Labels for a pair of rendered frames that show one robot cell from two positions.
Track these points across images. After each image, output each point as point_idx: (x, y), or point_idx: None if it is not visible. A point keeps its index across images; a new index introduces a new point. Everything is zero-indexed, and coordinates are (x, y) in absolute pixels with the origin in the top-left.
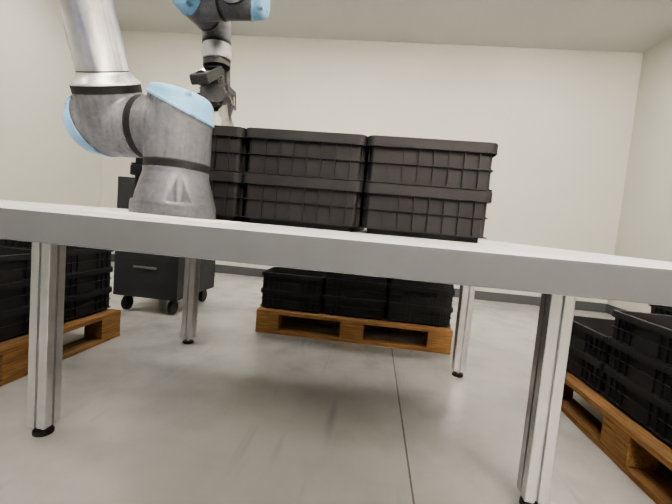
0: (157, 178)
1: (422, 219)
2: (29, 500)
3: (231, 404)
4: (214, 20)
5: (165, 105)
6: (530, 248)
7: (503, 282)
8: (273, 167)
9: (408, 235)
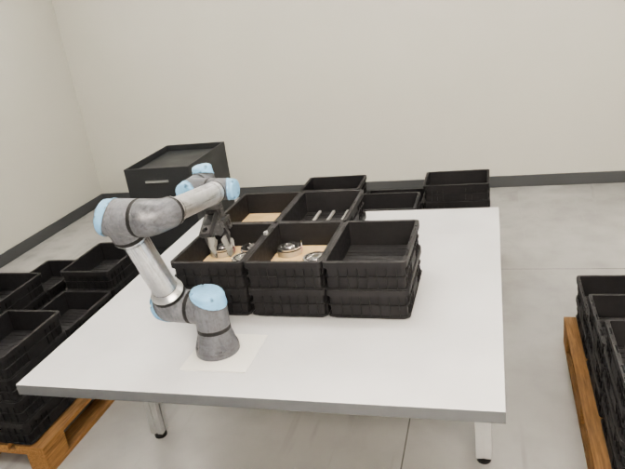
0: (207, 343)
1: (366, 308)
2: None
3: None
4: None
5: (203, 310)
6: (432, 328)
7: (353, 412)
8: (266, 283)
9: (361, 317)
